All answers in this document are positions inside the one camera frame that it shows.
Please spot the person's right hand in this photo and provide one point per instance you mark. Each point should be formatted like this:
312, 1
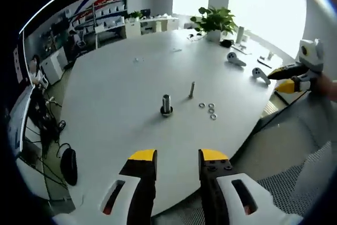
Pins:
326, 85

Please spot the small threaded steel stud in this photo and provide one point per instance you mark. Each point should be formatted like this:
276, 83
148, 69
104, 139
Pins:
191, 89

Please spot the shelf rack with white bins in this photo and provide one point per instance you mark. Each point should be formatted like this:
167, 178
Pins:
105, 11

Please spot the large desk monitor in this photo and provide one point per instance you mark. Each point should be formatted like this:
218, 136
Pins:
18, 125

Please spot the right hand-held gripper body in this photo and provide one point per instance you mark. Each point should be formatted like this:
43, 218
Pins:
313, 56

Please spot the long white desk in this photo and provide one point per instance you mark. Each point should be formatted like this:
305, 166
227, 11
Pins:
147, 26

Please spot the large potted green plant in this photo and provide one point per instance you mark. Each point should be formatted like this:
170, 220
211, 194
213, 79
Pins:
216, 19

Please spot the black device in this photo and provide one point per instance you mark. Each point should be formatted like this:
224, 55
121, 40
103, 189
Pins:
227, 43

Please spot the white handheld controller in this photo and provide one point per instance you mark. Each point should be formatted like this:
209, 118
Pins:
234, 59
259, 73

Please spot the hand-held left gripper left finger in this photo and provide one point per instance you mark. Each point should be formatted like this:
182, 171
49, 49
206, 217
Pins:
142, 183

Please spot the white cylinder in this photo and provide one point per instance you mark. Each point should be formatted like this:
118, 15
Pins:
241, 35

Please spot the small potted plant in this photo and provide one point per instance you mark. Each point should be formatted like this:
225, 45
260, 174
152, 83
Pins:
135, 15

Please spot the black bag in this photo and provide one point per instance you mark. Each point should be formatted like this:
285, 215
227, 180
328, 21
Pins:
69, 167

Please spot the grey mesh office chair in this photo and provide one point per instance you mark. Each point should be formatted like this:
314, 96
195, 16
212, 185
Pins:
289, 143

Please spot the large dark washer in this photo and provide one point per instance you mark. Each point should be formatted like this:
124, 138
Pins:
171, 111

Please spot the large threaded steel stud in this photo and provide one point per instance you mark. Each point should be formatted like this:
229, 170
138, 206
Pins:
166, 101

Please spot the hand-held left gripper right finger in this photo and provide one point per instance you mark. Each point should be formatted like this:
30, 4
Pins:
216, 183

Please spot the white cabinet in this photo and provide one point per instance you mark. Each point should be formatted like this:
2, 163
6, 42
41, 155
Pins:
54, 65

